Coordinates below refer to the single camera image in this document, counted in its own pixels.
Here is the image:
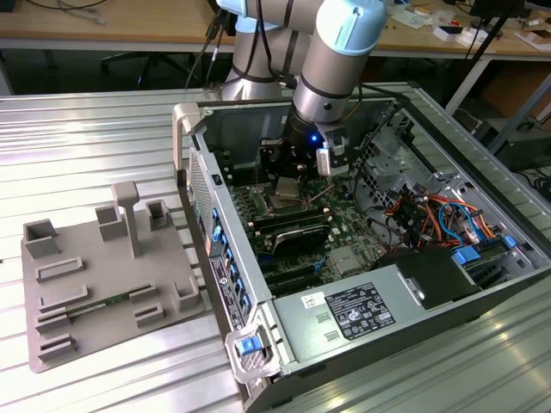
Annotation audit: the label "green motherboard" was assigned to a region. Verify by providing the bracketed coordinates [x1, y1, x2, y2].
[214, 145, 391, 299]

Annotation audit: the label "blue wire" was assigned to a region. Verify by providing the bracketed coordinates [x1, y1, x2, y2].
[437, 200, 480, 244]

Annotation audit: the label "black graphics card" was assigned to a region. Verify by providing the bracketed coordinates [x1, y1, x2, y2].
[267, 222, 333, 261]

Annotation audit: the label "orange and red wire bundle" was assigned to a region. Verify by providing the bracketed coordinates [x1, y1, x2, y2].
[384, 192, 443, 249]

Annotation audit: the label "black monitor base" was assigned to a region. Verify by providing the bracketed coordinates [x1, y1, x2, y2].
[467, 0, 529, 19]

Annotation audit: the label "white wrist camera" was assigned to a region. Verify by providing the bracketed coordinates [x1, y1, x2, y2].
[315, 123, 349, 179]

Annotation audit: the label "wooden desk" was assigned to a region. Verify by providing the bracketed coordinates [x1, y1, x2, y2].
[0, 0, 551, 61]

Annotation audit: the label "silver chipset heatsink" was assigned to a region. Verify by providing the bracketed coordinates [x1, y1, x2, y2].
[329, 247, 362, 276]

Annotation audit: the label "black expansion slot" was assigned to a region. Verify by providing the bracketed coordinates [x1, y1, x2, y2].
[264, 274, 326, 299]
[257, 256, 324, 283]

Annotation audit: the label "white paper sheets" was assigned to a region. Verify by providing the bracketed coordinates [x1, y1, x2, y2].
[398, 3, 436, 29]

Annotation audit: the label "black RAM slot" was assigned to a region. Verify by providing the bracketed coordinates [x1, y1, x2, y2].
[250, 205, 324, 225]
[253, 213, 332, 236]
[223, 162, 262, 186]

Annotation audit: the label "large blue carrier tab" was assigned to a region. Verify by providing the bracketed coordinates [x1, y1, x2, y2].
[451, 245, 482, 267]

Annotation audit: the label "small white box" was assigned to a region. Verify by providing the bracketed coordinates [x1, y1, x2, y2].
[455, 28, 486, 46]

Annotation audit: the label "black equipment box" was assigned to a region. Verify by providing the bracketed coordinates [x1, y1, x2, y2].
[494, 128, 551, 173]

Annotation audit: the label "black plastic shroud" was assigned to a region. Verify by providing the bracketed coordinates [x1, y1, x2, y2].
[370, 245, 484, 311]

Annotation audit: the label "silver perforated drive cage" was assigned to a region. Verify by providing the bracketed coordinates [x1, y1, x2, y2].
[350, 128, 436, 216]

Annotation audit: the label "grey network cable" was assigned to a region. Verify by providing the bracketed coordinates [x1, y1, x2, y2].
[32, 0, 108, 25]

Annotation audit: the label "grey power supply unit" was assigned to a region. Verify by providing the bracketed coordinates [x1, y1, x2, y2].
[270, 262, 431, 367]

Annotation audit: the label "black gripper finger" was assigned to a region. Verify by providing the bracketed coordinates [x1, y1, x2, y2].
[257, 136, 288, 190]
[296, 161, 318, 204]

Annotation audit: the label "black office chair base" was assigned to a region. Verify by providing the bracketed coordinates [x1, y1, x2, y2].
[101, 50, 200, 89]

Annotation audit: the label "CPU socket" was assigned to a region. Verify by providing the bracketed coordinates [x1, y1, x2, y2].
[257, 182, 306, 219]

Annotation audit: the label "blue case latch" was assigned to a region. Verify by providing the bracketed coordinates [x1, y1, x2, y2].
[235, 336, 261, 358]

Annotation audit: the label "green RAM stick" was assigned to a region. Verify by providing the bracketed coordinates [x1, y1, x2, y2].
[66, 292, 133, 320]

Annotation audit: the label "silver CPU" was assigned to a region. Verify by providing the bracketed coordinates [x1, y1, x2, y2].
[274, 175, 303, 202]

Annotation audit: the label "white box black top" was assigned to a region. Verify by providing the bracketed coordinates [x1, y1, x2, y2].
[433, 24, 465, 43]

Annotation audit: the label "grey parts rack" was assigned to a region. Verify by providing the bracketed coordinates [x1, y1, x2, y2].
[20, 180, 208, 374]

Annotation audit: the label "grey open PC case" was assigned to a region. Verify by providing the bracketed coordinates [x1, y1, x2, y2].
[170, 92, 551, 413]

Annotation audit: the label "brown cardboard piece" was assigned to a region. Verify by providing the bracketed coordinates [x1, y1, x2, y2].
[514, 28, 551, 49]

